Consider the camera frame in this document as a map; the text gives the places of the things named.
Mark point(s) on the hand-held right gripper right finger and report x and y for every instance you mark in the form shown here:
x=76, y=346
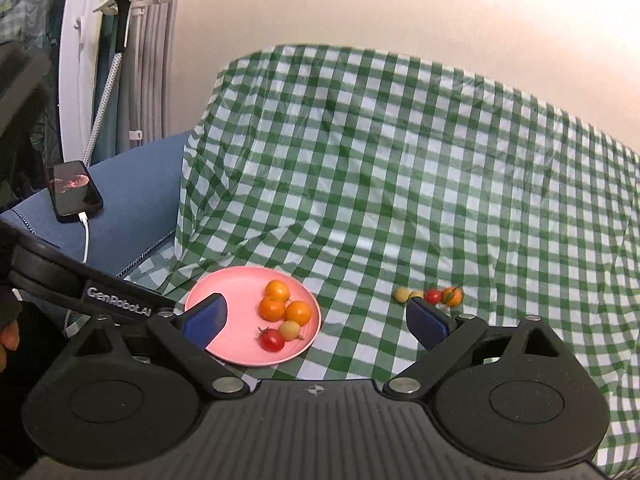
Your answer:
x=427, y=322

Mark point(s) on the green checkered tablecloth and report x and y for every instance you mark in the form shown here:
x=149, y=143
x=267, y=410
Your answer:
x=400, y=170

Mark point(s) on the black steamer head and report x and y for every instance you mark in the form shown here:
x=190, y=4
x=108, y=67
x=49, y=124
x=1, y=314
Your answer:
x=122, y=15

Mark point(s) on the yellow-green tomato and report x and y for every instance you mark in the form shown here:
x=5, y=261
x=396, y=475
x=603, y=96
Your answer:
x=416, y=295

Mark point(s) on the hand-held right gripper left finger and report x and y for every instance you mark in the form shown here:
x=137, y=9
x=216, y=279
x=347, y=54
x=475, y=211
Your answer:
x=205, y=320

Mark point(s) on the yellow-orange tomato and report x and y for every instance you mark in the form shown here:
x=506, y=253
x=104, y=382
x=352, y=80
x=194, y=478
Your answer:
x=289, y=330

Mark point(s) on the grey curtain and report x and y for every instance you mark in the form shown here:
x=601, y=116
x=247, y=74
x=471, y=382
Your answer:
x=150, y=70

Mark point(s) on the small orange with stem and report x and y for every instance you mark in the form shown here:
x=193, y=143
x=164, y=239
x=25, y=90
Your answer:
x=452, y=296

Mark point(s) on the teal curtain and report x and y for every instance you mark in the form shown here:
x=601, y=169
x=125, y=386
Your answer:
x=107, y=130

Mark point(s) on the pale green longan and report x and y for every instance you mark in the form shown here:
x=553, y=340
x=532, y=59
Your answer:
x=401, y=294

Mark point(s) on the white round frame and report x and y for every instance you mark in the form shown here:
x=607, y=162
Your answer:
x=75, y=85

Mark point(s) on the pink plate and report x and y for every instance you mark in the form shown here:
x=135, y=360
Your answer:
x=235, y=305

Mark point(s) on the dark glass pane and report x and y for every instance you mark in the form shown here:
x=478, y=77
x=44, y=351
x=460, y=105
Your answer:
x=30, y=10

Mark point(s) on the red cherry tomato with calyx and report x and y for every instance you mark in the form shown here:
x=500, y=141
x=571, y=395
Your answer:
x=271, y=340

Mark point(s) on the blue sofa cushion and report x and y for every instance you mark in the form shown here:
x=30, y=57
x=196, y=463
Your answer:
x=140, y=190

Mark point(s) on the person's left hand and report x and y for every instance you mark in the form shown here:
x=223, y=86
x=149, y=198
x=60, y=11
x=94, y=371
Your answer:
x=7, y=345

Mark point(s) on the black smartphone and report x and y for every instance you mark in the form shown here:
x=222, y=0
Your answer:
x=72, y=190

